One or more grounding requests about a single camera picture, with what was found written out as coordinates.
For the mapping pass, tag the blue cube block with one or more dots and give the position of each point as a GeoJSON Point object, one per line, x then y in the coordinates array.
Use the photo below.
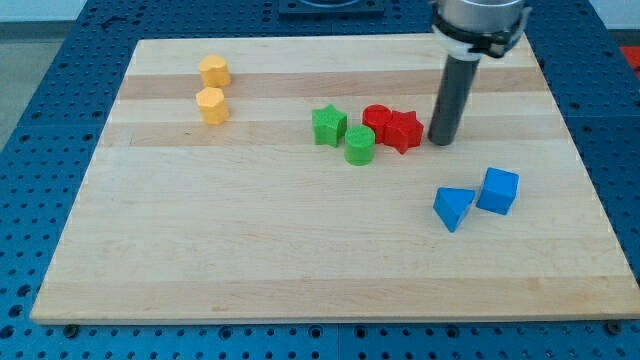
{"type": "Point", "coordinates": [499, 191]}

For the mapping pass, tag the black cable clamp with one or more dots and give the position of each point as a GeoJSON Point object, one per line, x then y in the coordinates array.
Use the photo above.
{"type": "Point", "coordinates": [466, 45]}

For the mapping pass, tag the blue triangular prism block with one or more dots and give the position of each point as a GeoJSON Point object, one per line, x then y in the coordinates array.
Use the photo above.
{"type": "Point", "coordinates": [452, 205]}

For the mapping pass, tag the yellow hexagon block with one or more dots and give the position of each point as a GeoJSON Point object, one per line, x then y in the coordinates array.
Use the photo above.
{"type": "Point", "coordinates": [212, 105]}

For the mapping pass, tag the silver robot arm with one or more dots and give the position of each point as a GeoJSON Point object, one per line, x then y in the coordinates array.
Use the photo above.
{"type": "Point", "coordinates": [480, 16]}

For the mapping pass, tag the red star block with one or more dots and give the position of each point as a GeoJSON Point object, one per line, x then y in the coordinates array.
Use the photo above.
{"type": "Point", "coordinates": [403, 131]}

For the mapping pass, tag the red cylinder block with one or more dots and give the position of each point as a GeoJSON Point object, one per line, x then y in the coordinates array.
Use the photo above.
{"type": "Point", "coordinates": [376, 117]}

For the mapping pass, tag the wooden board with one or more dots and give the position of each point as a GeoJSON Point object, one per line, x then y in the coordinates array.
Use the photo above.
{"type": "Point", "coordinates": [249, 221]}

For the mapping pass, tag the yellow heart block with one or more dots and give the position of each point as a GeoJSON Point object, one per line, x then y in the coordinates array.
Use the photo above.
{"type": "Point", "coordinates": [214, 71]}

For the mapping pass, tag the green star block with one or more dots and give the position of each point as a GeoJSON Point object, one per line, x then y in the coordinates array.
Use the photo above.
{"type": "Point", "coordinates": [329, 125]}

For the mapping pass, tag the green cylinder block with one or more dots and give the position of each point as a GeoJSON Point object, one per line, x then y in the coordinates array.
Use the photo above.
{"type": "Point", "coordinates": [360, 143]}

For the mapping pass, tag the dark grey pointer rod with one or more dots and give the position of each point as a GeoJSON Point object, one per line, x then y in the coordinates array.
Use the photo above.
{"type": "Point", "coordinates": [454, 89]}

